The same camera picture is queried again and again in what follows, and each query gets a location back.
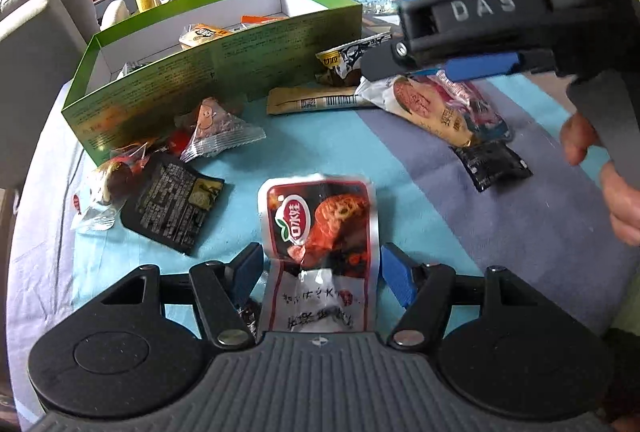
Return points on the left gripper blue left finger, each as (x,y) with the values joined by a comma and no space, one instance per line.
(220,290)

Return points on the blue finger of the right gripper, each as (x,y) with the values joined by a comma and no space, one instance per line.
(473,68)

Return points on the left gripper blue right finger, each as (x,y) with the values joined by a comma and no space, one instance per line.
(424,292)

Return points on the black sauce packet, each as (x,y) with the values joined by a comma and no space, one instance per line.
(492,163)

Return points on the black square snack packet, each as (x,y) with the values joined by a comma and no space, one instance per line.
(171,203)

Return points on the red chicken snack pouch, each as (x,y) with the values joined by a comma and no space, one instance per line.
(320,234)

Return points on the black white snack packet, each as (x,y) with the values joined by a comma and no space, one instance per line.
(341,64)

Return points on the clear egg snack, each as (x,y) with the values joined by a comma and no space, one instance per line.
(103,192)

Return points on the silver triangular snack packet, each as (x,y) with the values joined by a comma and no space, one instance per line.
(217,130)

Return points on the brown stick snack packet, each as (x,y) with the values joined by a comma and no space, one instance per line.
(300,99)

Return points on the orange sausage snack packet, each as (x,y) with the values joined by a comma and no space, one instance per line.
(250,21)

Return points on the orange bread loaf package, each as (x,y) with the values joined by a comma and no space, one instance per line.
(198,34)

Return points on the person's right hand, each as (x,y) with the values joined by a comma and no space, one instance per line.
(623,202)

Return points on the teal patterned table cloth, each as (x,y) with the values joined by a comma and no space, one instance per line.
(552,230)

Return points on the green cardboard box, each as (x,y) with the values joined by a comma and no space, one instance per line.
(135,78)

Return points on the grey armchair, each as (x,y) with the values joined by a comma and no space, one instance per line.
(42,42)

